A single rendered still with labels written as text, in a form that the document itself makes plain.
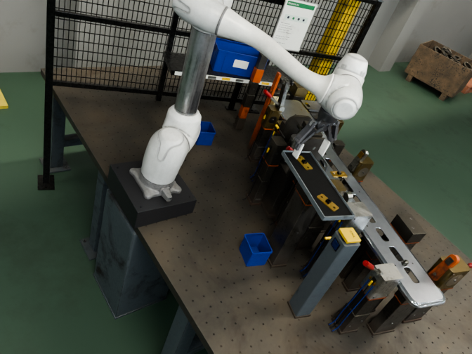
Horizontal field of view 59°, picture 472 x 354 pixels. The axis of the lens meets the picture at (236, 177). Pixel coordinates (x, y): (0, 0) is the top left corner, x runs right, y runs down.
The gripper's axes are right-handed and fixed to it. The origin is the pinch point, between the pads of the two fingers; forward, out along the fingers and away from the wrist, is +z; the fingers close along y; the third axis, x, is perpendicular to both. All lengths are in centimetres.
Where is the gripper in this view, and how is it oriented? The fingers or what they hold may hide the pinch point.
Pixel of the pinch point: (308, 153)
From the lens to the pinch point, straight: 167.2
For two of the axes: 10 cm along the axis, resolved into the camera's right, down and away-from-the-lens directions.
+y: 8.4, -1.0, 5.4
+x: -4.6, -6.6, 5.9
